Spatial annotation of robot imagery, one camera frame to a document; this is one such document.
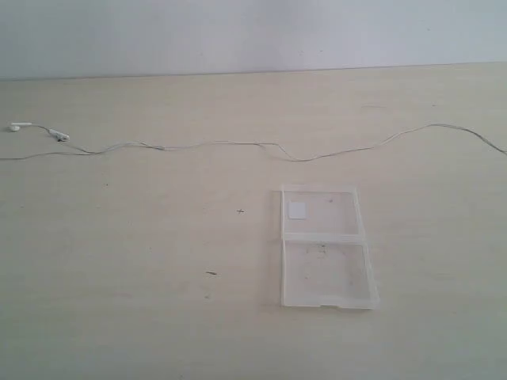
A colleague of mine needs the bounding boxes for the clear plastic hinged case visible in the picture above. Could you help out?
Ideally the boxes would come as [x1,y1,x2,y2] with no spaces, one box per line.
[280,184,379,310]

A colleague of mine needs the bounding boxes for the white wired earphones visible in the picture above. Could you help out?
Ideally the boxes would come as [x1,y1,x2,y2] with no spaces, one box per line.
[1,122,506,163]

